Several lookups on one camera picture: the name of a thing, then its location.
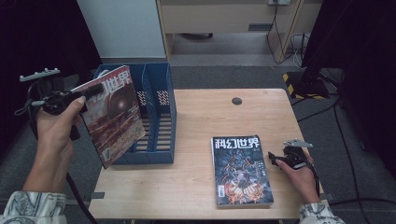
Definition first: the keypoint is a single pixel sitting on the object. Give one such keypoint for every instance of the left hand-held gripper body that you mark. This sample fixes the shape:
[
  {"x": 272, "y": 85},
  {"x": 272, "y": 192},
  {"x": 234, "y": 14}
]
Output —
[{"x": 51, "y": 98}]

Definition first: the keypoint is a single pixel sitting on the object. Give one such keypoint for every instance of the blue plastic file rack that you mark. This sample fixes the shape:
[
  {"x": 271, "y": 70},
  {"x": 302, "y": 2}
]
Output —
[{"x": 158, "y": 93}]

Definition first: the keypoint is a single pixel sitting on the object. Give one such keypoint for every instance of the dark round table grommet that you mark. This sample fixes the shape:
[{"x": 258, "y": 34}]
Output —
[{"x": 237, "y": 101}]

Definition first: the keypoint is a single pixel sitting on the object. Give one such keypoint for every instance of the person's right hand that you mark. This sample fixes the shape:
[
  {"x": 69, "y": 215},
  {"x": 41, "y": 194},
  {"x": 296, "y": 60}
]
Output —
[{"x": 303, "y": 183}]

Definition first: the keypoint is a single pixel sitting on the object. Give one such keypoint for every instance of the red brown cover magazine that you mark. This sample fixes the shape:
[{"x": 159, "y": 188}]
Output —
[{"x": 115, "y": 121}]

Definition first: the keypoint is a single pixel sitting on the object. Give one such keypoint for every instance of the black curtain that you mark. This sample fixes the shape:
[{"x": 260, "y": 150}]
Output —
[
  {"x": 358, "y": 62},
  {"x": 37, "y": 37}
]

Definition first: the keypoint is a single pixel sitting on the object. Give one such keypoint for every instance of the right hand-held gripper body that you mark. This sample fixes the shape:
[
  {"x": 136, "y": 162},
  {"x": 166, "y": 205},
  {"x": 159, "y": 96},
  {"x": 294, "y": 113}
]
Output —
[{"x": 294, "y": 157}]

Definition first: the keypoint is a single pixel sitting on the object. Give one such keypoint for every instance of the black yellow striped stand base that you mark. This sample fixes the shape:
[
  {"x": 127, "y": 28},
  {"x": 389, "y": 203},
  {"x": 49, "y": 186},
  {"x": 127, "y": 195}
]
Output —
[{"x": 306, "y": 88}]

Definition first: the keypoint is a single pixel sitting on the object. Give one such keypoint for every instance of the dark blue cover magazine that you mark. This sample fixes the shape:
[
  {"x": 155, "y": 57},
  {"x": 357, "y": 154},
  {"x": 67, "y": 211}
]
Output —
[{"x": 241, "y": 171}]

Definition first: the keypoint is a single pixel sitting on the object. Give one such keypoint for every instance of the person's left hand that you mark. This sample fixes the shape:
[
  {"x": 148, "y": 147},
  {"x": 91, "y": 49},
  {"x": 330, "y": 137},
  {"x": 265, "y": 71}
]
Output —
[{"x": 53, "y": 140}]

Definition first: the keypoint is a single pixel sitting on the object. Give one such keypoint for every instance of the beige wooden desk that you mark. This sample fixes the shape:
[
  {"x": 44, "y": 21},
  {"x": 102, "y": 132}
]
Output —
[{"x": 218, "y": 15}]

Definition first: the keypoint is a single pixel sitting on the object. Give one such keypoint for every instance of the grey tape strip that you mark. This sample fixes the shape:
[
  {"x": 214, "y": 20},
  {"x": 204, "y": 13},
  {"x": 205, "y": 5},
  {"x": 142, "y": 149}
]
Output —
[
  {"x": 97, "y": 195},
  {"x": 328, "y": 196}
]

